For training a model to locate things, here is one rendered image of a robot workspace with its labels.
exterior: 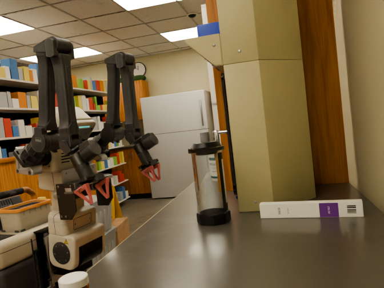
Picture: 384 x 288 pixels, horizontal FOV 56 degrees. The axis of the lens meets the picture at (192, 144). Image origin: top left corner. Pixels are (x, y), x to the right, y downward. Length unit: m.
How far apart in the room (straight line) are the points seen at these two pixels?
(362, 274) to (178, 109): 5.65
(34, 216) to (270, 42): 1.43
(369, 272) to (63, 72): 1.20
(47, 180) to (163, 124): 4.63
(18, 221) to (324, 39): 1.61
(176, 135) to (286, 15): 5.11
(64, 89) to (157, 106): 4.92
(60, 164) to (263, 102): 0.98
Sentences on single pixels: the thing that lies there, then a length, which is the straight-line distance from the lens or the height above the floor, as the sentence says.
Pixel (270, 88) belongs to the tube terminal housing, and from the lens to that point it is 1.18.
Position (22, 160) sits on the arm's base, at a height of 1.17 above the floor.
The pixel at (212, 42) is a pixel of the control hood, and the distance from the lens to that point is 1.19.
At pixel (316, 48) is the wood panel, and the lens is 1.55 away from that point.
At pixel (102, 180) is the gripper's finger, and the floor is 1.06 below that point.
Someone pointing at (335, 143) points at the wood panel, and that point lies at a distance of 1.54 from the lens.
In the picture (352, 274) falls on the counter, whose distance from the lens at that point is 0.74.
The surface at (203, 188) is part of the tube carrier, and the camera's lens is 1.06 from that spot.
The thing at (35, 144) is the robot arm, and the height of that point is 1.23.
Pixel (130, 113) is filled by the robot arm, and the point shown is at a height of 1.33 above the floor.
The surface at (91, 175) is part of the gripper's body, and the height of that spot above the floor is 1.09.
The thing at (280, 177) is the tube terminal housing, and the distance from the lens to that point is 1.19.
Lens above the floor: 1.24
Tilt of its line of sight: 3 degrees down
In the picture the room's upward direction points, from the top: 7 degrees counter-clockwise
